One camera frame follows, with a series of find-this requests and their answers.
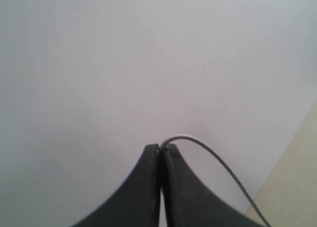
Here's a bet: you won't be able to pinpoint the white wired earphones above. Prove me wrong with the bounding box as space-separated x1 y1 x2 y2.
158 134 270 227

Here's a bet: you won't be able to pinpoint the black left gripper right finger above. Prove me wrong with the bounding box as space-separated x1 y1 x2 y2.
161 144 260 227

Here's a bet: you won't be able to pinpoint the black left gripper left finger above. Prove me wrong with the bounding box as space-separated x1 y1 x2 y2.
75 144 160 227

